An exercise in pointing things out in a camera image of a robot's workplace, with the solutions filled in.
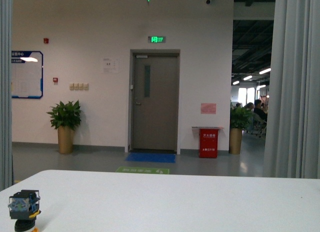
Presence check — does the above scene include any left potted plant gold pot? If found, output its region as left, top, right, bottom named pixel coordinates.
left=47, top=100, right=82, bottom=154

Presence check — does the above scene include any seated person dark shirt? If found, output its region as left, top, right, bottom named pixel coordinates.
left=253, top=99, right=268, bottom=121

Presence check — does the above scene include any right grey curtain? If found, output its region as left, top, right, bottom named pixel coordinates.
left=263, top=0, right=320, bottom=179

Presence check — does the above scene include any blue floor mat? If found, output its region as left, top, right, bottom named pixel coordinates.
left=125, top=152, right=176, bottom=163

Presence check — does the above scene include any potted plant gold pot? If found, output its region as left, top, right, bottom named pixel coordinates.
left=47, top=100, right=82, bottom=154
left=229, top=107, right=252, bottom=155

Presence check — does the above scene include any grey door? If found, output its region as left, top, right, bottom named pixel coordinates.
left=131, top=55, right=179, bottom=152

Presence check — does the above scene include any right potted plant gold pot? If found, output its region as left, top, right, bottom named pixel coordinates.
left=229, top=107, right=252, bottom=155

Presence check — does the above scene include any red fire extinguisher box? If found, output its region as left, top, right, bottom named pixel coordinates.
left=192, top=126, right=223, bottom=159

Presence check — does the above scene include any left grey curtain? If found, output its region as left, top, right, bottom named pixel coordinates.
left=0, top=0, right=14, bottom=191

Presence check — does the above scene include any blue framed notice board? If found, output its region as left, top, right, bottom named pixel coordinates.
left=11, top=50, right=44, bottom=99

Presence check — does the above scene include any grey curtain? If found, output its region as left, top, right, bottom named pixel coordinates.
left=0, top=0, right=14, bottom=191
left=263, top=0, right=320, bottom=179

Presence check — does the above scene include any seated person grey hair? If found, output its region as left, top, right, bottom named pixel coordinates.
left=245, top=102, right=255, bottom=133

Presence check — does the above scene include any yellow push button switch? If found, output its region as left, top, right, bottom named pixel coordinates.
left=8, top=189, right=41, bottom=232

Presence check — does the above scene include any white paper notice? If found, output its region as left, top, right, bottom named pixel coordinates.
left=102, top=57, right=119, bottom=74

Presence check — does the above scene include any beige wall switch panel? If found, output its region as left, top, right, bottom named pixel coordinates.
left=69, top=83, right=89, bottom=91

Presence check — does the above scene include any green exit sign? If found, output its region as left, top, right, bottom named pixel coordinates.
left=148, top=36, right=166, bottom=44

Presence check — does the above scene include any pink paper notice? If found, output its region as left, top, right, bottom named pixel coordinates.
left=200, top=103, right=217, bottom=115

